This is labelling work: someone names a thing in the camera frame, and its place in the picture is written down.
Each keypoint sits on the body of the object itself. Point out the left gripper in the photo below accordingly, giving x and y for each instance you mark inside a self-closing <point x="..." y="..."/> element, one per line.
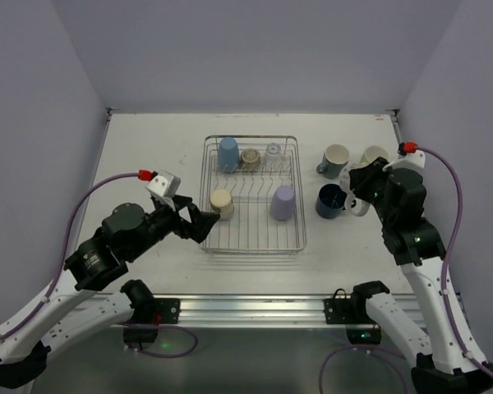
<point x="181" y="217"/>

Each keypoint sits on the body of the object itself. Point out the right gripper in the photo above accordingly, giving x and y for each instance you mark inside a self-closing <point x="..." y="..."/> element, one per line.
<point x="367" y="180"/>

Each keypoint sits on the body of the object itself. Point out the white floral mug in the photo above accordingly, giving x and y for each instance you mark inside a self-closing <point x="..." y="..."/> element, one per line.
<point x="353" y="205"/>

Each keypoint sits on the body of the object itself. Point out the light green mug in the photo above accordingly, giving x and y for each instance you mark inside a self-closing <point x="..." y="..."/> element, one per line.
<point x="371" y="153"/>

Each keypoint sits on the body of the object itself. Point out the brown and cream cup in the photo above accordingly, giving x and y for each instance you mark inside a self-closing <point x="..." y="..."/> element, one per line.
<point x="221" y="201"/>

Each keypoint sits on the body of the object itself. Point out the teal grey mug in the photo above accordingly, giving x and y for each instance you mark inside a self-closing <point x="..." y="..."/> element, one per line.
<point x="334" y="159"/>

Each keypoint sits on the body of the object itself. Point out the dark blue mug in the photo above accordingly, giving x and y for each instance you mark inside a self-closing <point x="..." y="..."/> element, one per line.
<point x="330" y="201"/>

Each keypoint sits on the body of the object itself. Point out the lavender tumbler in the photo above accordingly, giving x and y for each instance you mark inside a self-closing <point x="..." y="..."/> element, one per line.
<point x="283" y="203"/>

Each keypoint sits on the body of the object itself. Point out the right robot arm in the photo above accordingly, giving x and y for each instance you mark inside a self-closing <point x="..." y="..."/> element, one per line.
<point x="443" y="356"/>

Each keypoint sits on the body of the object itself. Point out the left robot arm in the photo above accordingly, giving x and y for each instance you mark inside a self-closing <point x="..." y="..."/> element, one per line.
<point x="122" y="238"/>

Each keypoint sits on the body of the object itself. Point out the light blue tumbler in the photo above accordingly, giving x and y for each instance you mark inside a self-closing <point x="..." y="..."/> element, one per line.
<point x="228" y="155"/>

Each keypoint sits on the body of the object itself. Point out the beige speckled cup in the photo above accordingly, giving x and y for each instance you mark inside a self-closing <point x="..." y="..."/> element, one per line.
<point x="250" y="159"/>

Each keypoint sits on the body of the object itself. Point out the clear glass cup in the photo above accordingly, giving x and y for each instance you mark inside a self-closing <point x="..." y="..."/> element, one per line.
<point x="273" y="156"/>

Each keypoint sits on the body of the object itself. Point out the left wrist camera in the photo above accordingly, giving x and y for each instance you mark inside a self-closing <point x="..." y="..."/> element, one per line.
<point x="163" y="187"/>

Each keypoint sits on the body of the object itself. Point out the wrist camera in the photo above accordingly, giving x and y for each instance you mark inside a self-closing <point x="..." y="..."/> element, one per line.
<point x="413" y="161"/>
<point x="163" y="187"/>

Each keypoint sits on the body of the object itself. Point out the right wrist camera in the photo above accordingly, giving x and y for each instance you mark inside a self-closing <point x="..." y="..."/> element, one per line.
<point x="413" y="161"/>

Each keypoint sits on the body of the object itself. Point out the wire dish rack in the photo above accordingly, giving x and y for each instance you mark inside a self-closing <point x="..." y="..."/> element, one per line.
<point x="251" y="229"/>

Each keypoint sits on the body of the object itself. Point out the aluminium rail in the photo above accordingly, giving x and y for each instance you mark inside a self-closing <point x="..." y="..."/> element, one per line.
<point x="205" y="311"/>

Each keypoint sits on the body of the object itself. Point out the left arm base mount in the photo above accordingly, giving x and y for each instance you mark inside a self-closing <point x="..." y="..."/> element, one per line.
<point x="161" y="311"/>

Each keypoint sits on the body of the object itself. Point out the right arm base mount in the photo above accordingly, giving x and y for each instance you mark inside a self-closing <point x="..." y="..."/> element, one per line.
<point x="359" y="328"/>

